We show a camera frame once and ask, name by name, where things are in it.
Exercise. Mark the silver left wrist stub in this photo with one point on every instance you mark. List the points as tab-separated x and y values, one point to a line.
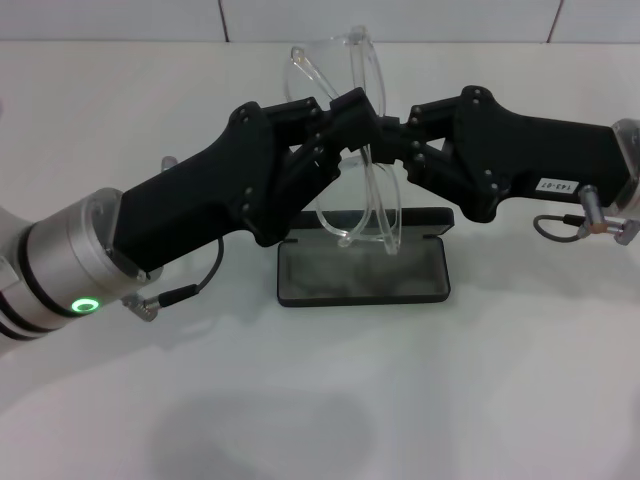
168	164

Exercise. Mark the black glasses case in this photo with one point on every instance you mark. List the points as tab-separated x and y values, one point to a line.
360	280

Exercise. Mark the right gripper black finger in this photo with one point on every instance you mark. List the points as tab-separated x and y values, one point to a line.
430	120
425	160

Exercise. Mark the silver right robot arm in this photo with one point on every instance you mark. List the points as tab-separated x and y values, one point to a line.
630	160

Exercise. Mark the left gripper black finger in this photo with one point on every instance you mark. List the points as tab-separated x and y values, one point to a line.
352	110
320	160

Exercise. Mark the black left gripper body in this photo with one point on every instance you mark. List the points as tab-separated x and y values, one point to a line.
200	200

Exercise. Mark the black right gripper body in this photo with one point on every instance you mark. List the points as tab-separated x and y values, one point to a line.
525	155

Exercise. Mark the clear plastic glasses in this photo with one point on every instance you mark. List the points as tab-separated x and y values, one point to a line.
372	200

